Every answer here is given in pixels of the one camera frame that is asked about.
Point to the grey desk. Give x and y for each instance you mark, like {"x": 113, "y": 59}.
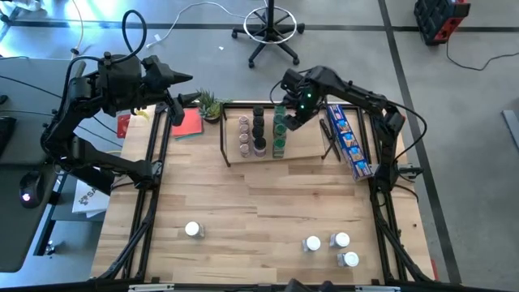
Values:
{"x": 20, "y": 97}

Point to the red corner pad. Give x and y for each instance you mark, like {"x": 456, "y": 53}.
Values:
{"x": 400, "y": 118}
{"x": 123, "y": 127}

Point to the black computer mouse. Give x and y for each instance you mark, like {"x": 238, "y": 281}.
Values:
{"x": 30, "y": 188}

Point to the silver frame bracket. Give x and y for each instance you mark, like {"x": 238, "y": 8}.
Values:
{"x": 151, "y": 288}
{"x": 377, "y": 288}

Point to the grey metal bar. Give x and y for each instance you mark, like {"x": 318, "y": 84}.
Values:
{"x": 511, "y": 127}

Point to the black stool base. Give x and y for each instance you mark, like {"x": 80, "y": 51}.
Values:
{"x": 267, "y": 38}

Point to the blue plastic wrap box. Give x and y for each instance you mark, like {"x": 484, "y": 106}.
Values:
{"x": 344, "y": 130}

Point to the red and black crate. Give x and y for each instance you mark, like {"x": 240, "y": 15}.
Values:
{"x": 436, "y": 16}

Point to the black aluminium table frame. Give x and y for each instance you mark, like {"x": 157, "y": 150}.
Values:
{"x": 165, "y": 138}

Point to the dark grey box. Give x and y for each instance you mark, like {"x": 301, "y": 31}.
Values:
{"x": 312, "y": 97}

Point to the green folder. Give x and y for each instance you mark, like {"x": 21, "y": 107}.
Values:
{"x": 188, "y": 138}

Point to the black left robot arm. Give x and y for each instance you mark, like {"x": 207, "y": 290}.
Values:
{"x": 101, "y": 162}

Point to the black keyboard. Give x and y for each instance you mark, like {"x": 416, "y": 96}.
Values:
{"x": 5, "y": 134}

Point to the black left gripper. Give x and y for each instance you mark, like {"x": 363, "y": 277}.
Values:
{"x": 121, "y": 81}

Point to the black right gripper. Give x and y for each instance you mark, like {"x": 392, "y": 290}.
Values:
{"x": 304, "y": 87}

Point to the wooden shelf with black legs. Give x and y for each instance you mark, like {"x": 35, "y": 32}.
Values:
{"x": 304, "y": 142}

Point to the potted succulent plant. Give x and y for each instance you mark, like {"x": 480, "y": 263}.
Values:
{"x": 210, "y": 107}

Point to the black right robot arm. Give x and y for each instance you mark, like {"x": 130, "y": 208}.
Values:
{"x": 357, "y": 95}

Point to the yellow tag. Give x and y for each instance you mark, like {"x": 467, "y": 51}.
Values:
{"x": 142, "y": 114}

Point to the printed white paper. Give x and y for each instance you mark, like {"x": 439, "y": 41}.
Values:
{"x": 87, "y": 200}

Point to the white-lidded clear spice jar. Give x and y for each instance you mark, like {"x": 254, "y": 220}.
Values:
{"x": 350, "y": 258}
{"x": 341, "y": 239}
{"x": 312, "y": 243}
{"x": 192, "y": 230}

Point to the black desk base beam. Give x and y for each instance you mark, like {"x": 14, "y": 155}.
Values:
{"x": 95, "y": 183}

